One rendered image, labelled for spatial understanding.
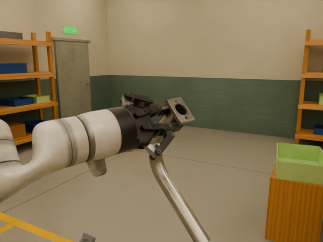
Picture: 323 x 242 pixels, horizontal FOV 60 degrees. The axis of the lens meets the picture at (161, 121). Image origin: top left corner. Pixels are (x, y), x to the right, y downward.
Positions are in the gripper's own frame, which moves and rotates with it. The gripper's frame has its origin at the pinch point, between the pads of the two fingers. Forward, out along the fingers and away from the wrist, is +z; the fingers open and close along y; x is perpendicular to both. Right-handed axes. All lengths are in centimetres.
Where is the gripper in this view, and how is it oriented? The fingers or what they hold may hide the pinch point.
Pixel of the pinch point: (170, 117)
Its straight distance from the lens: 54.0
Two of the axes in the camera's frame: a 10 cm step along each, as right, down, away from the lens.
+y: -4.7, -8.2, 3.1
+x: -4.9, 5.4, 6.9
